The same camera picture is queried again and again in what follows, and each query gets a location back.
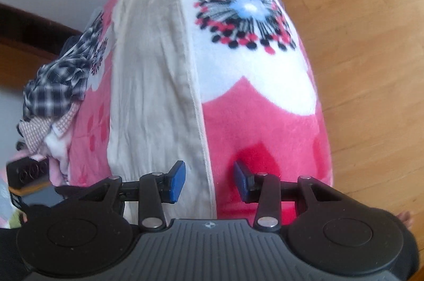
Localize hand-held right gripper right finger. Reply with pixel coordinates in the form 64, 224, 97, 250
233, 161, 335, 231

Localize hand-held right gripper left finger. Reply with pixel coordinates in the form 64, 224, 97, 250
79, 160, 187, 231

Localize person's bare foot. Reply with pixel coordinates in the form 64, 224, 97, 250
396, 211, 414, 230

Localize pink white checked garment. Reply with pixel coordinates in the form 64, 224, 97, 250
18, 100, 80, 157

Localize white fleece garment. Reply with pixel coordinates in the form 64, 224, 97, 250
45, 132, 72, 185

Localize beige pants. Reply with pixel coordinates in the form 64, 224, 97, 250
108, 0, 219, 225

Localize dark plaid shirt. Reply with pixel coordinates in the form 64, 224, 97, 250
23, 11, 115, 122

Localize pink floral blanket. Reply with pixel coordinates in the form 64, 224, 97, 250
64, 0, 333, 222

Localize brown wooden door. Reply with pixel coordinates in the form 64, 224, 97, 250
0, 3, 83, 93

